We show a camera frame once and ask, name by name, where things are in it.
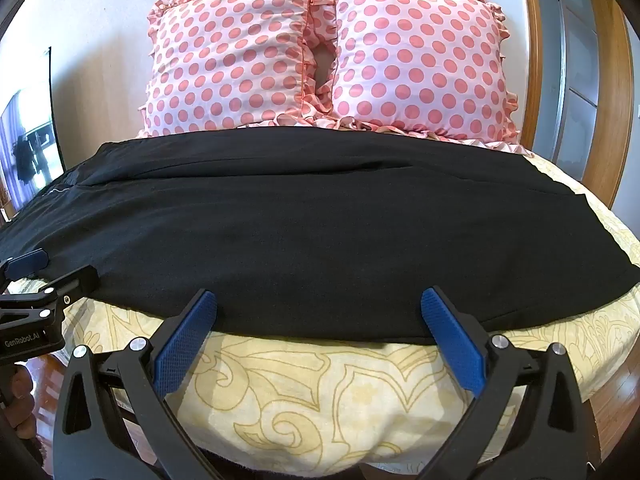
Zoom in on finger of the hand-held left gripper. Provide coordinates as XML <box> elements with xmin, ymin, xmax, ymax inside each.
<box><xmin>0</xmin><ymin>250</ymin><xmax>49</xmax><ymax>286</ymax></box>
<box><xmin>0</xmin><ymin>265</ymin><xmax>98</xmax><ymax>332</ymax></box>

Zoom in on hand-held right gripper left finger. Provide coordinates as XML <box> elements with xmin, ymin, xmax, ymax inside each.
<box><xmin>56</xmin><ymin>288</ymin><xmax>224</xmax><ymax>480</ymax></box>

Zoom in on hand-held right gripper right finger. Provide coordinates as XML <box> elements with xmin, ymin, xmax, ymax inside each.
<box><xmin>420</xmin><ymin>286</ymin><xmax>591</xmax><ymax>480</ymax></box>

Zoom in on black pants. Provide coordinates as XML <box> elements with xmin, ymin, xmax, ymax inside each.
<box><xmin>0</xmin><ymin>126</ymin><xmax>640</xmax><ymax>346</ymax></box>

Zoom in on person's left hand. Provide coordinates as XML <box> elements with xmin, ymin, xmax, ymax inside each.
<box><xmin>2</xmin><ymin>364</ymin><xmax>37</xmax><ymax>443</ymax></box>

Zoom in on black framed mirror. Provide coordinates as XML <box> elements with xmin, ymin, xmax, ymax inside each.
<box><xmin>0</xmin><ymin>46</ymin><xmax>66</xmax><ymax>221</ymax></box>

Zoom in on yellow patterned bed sheet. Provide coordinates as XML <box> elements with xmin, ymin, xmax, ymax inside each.
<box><xmin>0</xmin><ymin>137</ymin><xmax>640</xmax><ymax>476</ymax></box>

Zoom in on pink polka dot pillow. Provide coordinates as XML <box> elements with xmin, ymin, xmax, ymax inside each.
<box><xmin>307</xmin><ymin>0</ymin><xmax>521</xmax><ymax>143</ymax></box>
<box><xmin>137</xmin><ymin>0</ymin><xmax>335</xmax><ymax>138</ymax></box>

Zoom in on grey door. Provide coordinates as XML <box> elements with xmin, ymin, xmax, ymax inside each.
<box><xmin>552</xmin><ymin>0</ymin><xmax>608</xmax><ymax>183</ymax></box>

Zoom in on wooden door frame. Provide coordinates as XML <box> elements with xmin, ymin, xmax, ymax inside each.
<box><xmin>517</xmin><ymin>0</ymin><xmax>636</xmax><ymax>208</ymax></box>

